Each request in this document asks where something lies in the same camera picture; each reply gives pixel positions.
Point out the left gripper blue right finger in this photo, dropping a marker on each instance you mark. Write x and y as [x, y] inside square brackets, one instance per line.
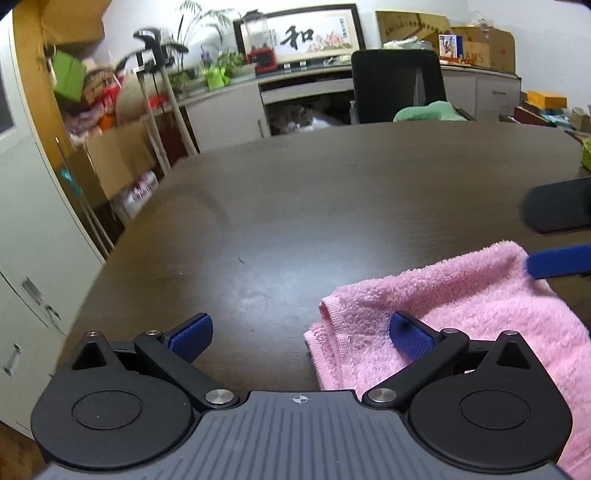
[431, 353]

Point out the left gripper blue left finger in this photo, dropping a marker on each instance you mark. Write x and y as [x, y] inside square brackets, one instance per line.
[170, 356]

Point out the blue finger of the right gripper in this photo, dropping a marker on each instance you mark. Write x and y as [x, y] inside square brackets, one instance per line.
[561, 262]

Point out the pink terry towel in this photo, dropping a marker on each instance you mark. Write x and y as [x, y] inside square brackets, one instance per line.
[481, 293]

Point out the green tissue box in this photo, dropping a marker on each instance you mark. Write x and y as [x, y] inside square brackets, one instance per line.
[586, 155]

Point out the white printed rice sack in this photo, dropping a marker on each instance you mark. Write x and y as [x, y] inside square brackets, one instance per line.
[129, 201]

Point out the green plush cushion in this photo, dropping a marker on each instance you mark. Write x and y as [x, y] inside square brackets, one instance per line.
[438, 111]

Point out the white metal filing cabinet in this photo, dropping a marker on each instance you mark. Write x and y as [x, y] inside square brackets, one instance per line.
[48, 262]

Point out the stacked cardboard boxes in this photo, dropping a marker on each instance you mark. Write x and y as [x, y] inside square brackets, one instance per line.
[479, 45]

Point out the large brown cardboard box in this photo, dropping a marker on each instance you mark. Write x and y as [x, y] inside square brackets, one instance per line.
[106, 164]

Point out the black office chair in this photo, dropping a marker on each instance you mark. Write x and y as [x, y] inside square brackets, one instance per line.
[386, 81]

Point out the grey sideboard cabinet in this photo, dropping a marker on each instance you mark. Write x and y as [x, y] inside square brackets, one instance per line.
[279, 103]

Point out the potted green plants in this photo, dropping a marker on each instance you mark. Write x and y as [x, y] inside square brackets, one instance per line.
[195, 42]

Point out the golf clubs bundle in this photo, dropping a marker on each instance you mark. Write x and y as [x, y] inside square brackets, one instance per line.
[153, 60]

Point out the red blender base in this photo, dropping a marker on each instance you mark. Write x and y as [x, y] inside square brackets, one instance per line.
[263, 59]

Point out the green cardboard box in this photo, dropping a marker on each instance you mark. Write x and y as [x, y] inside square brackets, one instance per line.
[70, 76]

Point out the framed calligraphy picture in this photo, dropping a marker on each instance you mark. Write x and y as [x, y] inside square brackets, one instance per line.
[302, 35]

